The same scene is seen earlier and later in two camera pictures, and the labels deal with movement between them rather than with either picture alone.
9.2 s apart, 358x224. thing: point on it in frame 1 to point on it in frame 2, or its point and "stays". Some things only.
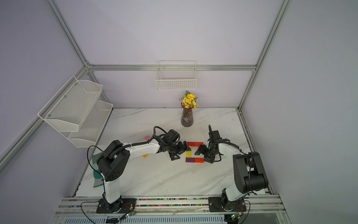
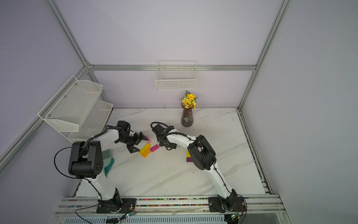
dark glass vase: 187,118 stays
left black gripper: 182,150 to 130,148
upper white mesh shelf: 67,109 stays
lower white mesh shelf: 92,125 stays
